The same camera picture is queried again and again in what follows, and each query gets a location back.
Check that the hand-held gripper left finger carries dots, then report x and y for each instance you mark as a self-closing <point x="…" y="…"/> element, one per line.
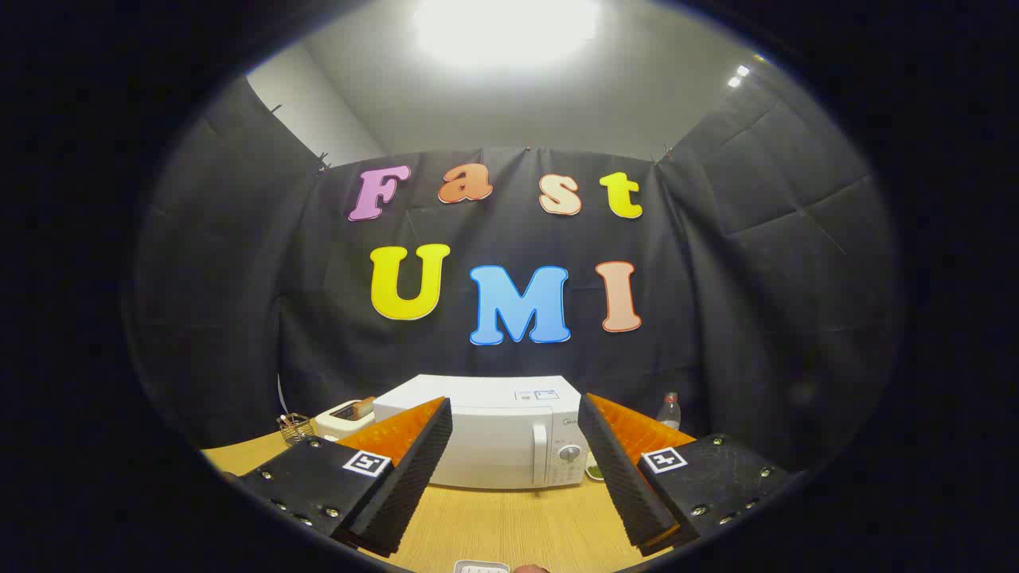
<point x="410" y="469"/>

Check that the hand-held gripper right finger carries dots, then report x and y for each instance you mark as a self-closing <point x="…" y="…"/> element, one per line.
<point x="617" y="469"/>

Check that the white toaster oven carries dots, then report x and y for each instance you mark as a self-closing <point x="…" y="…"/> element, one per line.
<point x="493" y="434"/>

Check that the brown sausage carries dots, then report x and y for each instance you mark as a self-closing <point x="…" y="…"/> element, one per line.
<point x="531" y="569"/>

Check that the white pop-up toaster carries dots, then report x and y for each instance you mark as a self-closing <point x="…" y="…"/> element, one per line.
<point x="334" y="422"/>

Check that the divided dish of beans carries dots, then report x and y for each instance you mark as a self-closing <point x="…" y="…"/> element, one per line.
<point x="595" y="473"/>

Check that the toasted bread slice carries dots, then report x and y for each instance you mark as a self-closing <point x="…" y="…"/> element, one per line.
<point x="365" y="407"/>

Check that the clear bottle with red cap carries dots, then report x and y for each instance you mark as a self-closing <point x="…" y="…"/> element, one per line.
<point x="669" y="412"/>

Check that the small white plate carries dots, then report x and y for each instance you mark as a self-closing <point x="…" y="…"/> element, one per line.
<point x="481" y="567"/>

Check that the black backdrop cloth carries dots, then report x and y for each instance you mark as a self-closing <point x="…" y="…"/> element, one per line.
<point x="239" y="302"/>

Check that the large ceiling light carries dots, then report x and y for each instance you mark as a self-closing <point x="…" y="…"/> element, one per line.
<point x="505" y="28"/>

